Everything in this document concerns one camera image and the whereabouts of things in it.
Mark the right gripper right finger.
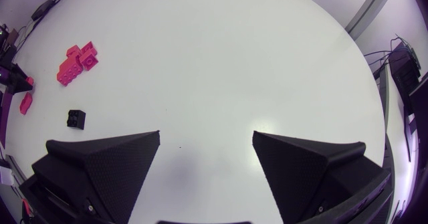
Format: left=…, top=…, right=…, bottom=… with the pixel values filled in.
left=252, top=130, right=393, bottom=224

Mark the large red toy brick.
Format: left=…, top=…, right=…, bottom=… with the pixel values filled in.
left=56, top=54, right=84, bottom=87
left=19, top=92, right=33, bottom=116

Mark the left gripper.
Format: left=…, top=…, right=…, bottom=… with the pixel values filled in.
left=0, top=45, right=34, bottom=95

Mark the black power brick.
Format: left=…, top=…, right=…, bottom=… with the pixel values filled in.
left=30, top=0, right=55, bottom=22

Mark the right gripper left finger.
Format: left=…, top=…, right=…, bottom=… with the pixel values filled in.
left=19, top=130, right=161, bottom=224

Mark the black power cable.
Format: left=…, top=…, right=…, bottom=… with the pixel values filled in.
left=15, top=0, right=74, bottom=53

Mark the small black toy brick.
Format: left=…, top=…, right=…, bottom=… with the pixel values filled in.
left=66, top=109, right=87, bottom=130

